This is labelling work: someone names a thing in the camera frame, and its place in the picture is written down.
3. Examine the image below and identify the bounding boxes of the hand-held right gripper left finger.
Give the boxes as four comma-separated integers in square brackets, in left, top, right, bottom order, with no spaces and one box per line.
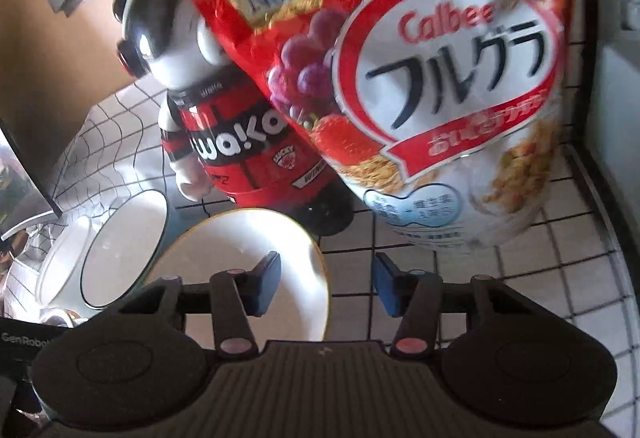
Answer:
[117,251,283,358]

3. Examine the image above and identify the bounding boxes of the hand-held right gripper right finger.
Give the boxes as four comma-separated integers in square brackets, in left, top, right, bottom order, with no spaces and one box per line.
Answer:
[372,252,533,358]

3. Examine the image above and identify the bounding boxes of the white bowl gold rim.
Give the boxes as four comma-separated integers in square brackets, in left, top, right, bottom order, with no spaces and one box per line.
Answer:
[142,207,331,344]

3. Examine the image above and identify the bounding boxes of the white cup orange print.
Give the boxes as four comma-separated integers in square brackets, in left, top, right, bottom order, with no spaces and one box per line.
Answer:
[35,213,98,306]

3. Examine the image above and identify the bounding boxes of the panda figurine red black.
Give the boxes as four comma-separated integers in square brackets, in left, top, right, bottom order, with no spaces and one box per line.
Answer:
[115,0,361,236]

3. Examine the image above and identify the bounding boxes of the blue enamel bowl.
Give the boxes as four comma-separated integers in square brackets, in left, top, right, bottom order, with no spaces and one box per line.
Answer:
[80,189,172,310]

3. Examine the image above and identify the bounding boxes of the white checked tablecloth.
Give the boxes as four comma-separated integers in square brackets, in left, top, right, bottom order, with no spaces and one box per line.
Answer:
[0,0,640,424]

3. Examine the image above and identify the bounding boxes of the red cereal bag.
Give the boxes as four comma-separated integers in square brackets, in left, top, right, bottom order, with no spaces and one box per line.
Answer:
[157,0,583,251]

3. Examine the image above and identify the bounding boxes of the white countertop oven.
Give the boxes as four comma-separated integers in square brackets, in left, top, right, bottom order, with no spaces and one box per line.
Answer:
[560,0,640,279]

